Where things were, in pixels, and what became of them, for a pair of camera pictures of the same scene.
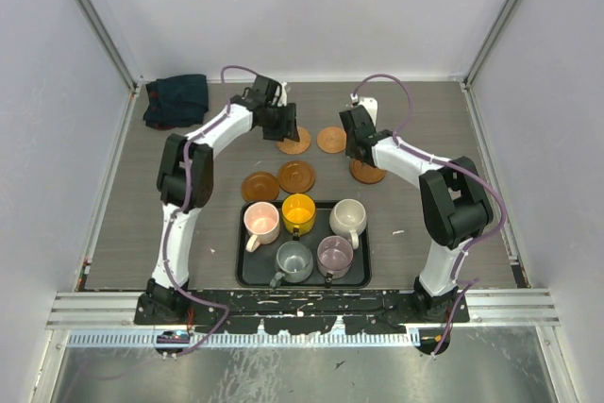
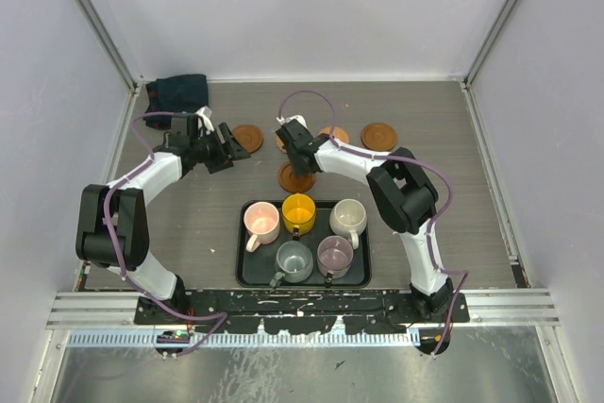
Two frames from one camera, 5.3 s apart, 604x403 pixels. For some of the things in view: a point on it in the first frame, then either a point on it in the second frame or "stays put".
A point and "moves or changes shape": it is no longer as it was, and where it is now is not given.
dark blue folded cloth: x=176 y=101 stays put
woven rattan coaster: x=331 y=139 stays put
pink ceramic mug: x=262 y=222 stays put
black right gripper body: x=348 y=148 -> x=297 y=169
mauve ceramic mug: x=334 y=256 stays put
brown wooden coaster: x=260 y=186 -> x=249 y=137
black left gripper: x=287 y=127 -> x=222 y=160
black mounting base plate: x=303 y=310 stays put
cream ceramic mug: x=347 y=218 stays put
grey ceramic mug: x=293 y=262 stays put
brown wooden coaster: x=366 y=174 moves or changes shape
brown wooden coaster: x=296 y=176 stays put
